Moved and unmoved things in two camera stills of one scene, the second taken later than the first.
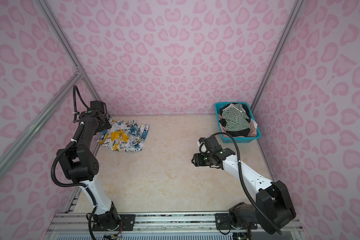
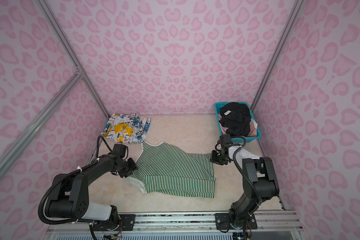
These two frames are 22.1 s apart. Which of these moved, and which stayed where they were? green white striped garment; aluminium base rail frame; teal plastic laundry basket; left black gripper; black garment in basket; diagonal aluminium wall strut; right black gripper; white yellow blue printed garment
Moved: green white striped garment; white yellow blue printed garment; left black gripper
Stayed: diagonal aluminium wall strut; black garment in basket; right black gripper; teal plastic laundry basket; aluminium base rail frame
